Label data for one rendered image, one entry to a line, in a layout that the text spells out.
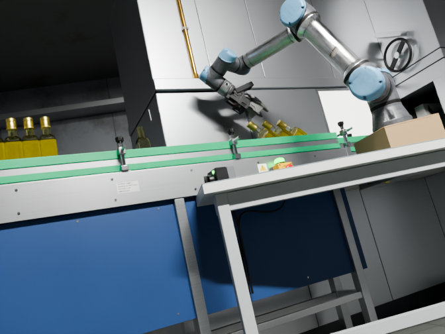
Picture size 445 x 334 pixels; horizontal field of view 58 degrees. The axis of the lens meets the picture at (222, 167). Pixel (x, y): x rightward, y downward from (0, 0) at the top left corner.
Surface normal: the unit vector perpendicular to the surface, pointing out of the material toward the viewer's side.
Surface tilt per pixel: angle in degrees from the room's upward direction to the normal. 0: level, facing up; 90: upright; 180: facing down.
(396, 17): 90
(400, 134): 90
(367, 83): 102
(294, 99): 90
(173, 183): 90
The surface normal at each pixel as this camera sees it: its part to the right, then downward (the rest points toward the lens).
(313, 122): 0.40, -0.29
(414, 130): 0.15, -0.26
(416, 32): -0.89, 0.11
